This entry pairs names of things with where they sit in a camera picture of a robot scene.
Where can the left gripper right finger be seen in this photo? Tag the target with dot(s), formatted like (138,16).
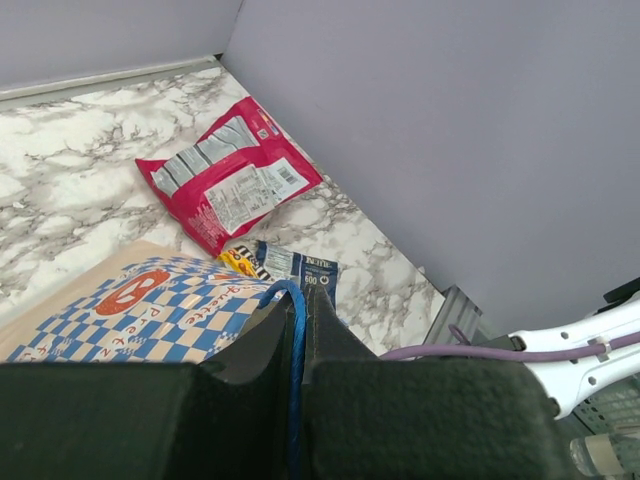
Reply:
(435,418)

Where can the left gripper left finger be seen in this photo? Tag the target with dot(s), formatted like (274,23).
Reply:
(223,418)

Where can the blue checkered paper bag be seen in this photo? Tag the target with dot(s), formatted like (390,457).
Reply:
(148,304)

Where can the yellow M&M candy pack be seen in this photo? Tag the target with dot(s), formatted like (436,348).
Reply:
(241,260)

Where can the blue Kettle chips bag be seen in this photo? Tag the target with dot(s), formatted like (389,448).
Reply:
(282,264)

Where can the pink snack bag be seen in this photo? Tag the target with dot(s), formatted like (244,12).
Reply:
(238,172)

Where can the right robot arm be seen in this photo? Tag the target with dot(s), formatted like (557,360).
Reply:
(574,361)

